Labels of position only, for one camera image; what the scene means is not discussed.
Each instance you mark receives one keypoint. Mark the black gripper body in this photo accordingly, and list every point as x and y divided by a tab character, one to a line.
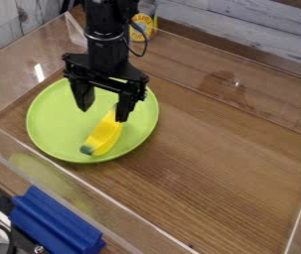
106	68

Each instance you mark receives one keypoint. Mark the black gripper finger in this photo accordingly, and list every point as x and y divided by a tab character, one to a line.
83	93
125	106

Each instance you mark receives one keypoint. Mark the yellow toy banana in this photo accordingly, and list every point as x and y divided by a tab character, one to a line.
103	136

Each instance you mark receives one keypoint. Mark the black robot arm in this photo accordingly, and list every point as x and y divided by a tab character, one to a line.
109	18

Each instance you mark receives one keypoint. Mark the green plate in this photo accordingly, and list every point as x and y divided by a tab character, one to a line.
58	126

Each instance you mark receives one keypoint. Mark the yellow labelled tin can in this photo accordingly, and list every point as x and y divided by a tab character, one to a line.
146	20

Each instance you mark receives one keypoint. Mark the blue plastic block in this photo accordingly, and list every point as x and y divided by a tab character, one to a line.
53	225

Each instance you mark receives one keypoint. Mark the clear acrylic corner bracket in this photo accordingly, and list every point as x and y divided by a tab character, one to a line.
75	31

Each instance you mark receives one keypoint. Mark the clear acrylic front wall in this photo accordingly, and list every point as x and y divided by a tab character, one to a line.
128	233

